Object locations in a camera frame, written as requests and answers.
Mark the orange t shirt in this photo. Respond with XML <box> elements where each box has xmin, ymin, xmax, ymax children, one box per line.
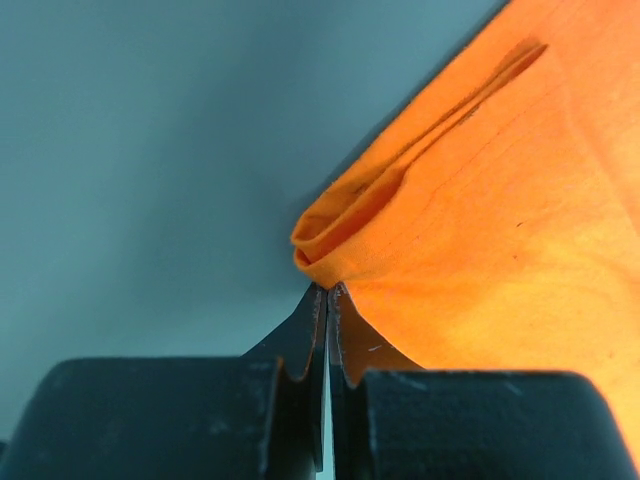
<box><xmin>291</xmin><ymin>1</ymin><xmax>639</xmax><ymax>453</ymax></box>

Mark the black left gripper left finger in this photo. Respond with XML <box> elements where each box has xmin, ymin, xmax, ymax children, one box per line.
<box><xmin>1</xmin><ymin>285</ymin><xmax>327</xmax><ymax>479</ymax></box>

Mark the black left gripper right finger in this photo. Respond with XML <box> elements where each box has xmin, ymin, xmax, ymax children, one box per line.
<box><xmin>327</xmin><ymin>286</ymin><xmax>639</xmax><ymax>479</ymax></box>

